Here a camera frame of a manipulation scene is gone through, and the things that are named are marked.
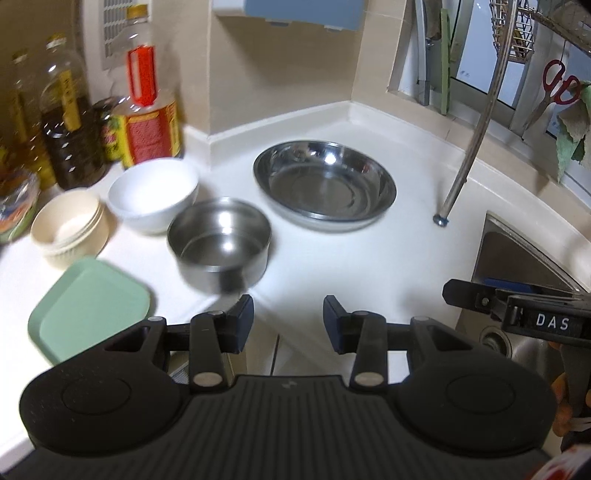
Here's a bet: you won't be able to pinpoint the yellow oil bottle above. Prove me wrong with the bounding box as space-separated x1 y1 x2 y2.
7 48 56 190

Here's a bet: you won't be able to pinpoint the grey vent grille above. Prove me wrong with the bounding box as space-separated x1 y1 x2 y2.
99 0 155 71

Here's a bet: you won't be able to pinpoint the steel rack leg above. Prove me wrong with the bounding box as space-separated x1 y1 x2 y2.
433 0 520 229

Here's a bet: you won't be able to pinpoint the stainless steel sink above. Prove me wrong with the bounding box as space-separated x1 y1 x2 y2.
457 211 591 384

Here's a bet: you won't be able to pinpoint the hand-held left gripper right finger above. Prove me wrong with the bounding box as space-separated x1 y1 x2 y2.
322 295 467 387

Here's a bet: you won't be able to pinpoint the small deep steel bowl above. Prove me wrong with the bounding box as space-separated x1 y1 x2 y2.
166 197 273 296

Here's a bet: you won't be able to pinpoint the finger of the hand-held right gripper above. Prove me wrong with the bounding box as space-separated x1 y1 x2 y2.
442 279 509 329
485 277 575 294

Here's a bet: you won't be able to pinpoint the red-handled scissors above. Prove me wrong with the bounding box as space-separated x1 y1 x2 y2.
522 59 583 139

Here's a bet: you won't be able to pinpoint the large shallow steel bowl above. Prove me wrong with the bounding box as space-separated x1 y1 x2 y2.
253 141 398 233

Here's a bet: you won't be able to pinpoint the red-handled soy sauce bottle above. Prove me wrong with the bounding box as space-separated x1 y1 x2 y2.
111 4 183 169

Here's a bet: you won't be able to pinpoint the person's right hand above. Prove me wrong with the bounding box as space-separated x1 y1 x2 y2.
553 370 591 437

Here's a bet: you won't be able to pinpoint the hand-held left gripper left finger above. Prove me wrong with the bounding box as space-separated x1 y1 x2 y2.
102 294 254 393

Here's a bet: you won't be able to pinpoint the white ceramic bowl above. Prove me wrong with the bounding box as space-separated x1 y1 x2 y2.
107 158 201 234

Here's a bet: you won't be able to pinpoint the dark oil bottle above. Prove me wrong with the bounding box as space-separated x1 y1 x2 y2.
39 34 109 190

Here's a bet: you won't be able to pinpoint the green square plate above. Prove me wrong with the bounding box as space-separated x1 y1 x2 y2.
27 257 153 366

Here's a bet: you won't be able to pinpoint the grey cutting board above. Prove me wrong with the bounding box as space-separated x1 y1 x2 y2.
413 0 435 106

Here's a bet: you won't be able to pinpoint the cream ribbed bowl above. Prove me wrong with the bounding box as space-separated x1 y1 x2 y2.
30 188 110 271

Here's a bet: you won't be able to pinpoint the beige base cabinet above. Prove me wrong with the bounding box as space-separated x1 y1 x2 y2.
226 332 361 377

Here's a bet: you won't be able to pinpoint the white and blue wall box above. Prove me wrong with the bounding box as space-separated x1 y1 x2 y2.
212 0 372 33

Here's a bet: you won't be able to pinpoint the green dishcloth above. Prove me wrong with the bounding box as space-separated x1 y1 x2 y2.
556 80 591 185

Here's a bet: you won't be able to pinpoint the person's patterned clothing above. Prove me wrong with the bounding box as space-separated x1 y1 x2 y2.
531 440 591 480

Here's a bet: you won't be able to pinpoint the small sauce jar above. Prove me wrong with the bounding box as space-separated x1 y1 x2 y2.
92 96 125 162

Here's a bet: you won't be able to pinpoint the plastic-wrapped colourful bowl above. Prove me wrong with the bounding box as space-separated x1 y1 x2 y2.
0 166 41 245

